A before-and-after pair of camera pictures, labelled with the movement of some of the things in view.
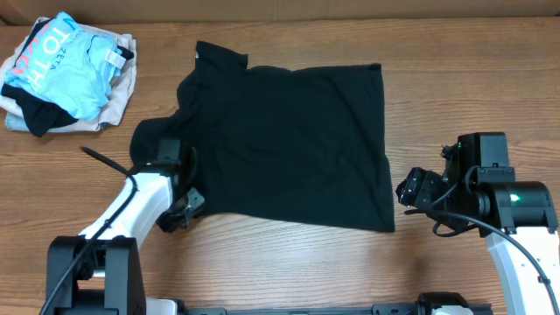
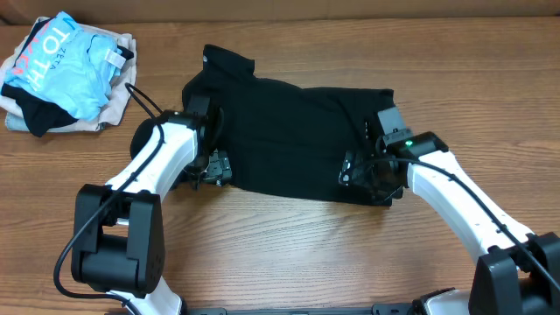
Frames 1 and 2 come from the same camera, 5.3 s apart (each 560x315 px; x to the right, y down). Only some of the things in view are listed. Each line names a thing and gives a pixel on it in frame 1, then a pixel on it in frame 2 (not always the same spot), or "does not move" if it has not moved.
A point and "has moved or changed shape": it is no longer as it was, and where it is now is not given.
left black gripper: [187, 203] → [217, 169]
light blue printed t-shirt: [68, 66] does not move
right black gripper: [420, 190] → [357, 174]
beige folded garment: [122, 86] does not move
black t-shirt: [304, 144] has moved or changed shape
